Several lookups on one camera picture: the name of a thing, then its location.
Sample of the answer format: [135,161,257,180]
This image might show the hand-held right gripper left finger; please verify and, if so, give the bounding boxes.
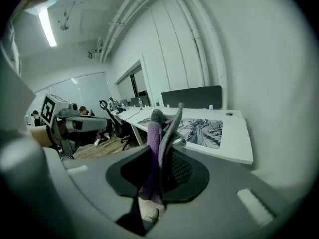
[105,145,153,237]

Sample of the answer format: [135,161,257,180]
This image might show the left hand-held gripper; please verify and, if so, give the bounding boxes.
[39,93,109,159]

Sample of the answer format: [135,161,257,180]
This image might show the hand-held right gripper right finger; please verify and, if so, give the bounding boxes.
[160,147,210,204]

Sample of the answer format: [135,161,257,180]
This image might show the purple grey cloth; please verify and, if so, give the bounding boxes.
[138,102,187,206]

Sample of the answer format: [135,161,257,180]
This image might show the person's left forearm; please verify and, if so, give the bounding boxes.
[28,126,54,148]

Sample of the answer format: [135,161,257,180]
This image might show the black office chair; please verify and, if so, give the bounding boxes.
[99,99,133,152]

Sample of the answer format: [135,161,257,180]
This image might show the dark grey desk divider panel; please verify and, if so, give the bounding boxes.
[161,85,223,110]
[130,96,151,107]

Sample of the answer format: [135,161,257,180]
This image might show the white roller blind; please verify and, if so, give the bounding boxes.
[133,67,148,93]

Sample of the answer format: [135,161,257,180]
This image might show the white ceiling junction box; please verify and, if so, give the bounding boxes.
[87,37,104,60]

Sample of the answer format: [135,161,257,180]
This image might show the person's white shirt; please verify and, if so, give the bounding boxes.
[0,18,37,139]

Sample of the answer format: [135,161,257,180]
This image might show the long ceiling light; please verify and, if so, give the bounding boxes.
[38,7,58,48]

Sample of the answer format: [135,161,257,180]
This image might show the white ceiling pipe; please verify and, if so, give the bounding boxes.
[98,0,173,64]

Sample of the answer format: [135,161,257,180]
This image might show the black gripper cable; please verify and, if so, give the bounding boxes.
[45,126,63,154]

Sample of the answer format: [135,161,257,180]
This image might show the black power cable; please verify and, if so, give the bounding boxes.
[124,107,143,123]

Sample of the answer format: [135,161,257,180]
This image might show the white wall pipe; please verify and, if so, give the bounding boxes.
[171,0,229,109]

